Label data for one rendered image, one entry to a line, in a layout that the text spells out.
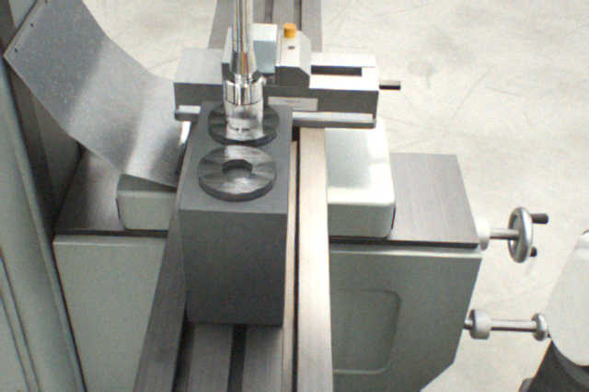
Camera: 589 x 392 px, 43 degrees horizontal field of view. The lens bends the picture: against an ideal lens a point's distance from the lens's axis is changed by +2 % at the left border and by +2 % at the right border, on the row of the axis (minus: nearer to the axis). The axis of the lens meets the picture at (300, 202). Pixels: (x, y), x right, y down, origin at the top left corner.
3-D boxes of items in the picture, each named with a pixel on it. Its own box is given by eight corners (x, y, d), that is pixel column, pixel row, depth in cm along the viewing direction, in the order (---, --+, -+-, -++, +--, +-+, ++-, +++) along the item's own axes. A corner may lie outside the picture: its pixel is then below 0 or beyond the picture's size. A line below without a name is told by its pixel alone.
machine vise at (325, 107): (372, 84, 137) (378, 30, 130) (376, 130, 125) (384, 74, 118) (185, 75, 136) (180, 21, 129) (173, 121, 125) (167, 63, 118)
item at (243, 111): (221, 128, 89) (220, 91, 85) (227, 107, 92) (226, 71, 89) (259, 132, 88) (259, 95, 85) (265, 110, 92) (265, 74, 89)
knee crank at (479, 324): (565, 326, 153) (573, 306, 149) (574, 350, 148) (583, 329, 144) (458, 322, 152) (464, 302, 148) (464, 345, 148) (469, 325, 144)
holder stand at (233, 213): (289, 211, 108) (294, 95, 95) (283, 327, 91) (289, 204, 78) (207, 208, 108) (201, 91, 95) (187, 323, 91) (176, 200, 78)
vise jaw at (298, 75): (310, 51, 131) (311, 30, 128) (309, 87, 121) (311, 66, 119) (277, 50, 131) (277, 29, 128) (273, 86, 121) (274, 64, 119)
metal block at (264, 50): (276, 55, 128) (277, 24, 124) (274, 73, 124) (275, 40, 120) (247, 54, 128) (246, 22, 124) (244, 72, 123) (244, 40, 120)
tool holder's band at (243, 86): (220, 91, 85) (219, 84, 85) (226, 71, 89) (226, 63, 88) (259, 95, 85) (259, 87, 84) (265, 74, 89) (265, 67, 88)
